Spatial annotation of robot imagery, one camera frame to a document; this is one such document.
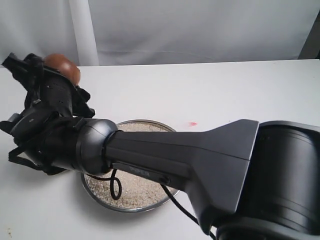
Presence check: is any black cable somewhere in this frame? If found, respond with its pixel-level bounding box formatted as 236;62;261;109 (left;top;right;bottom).
93;168;218;240

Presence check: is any rice in steel tray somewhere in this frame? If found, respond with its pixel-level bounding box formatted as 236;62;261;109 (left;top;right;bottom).
84;122;178;208

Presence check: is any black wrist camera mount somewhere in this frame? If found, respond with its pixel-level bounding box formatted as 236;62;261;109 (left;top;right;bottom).
0;52;46;131

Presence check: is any round steel tray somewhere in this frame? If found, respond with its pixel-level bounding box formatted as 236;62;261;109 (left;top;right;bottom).
80;119;181;214

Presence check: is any white backdrop curtain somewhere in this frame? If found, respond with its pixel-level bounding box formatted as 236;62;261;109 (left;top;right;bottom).
0;0;320;66

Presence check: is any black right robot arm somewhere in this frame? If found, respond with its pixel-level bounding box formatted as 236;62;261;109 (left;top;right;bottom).
9;62;320;240

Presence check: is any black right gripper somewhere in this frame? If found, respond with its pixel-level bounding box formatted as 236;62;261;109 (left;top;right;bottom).
14;63;96;126

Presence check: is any brown wooden cup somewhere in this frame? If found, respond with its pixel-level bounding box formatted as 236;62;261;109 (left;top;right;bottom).
44;53;81;86

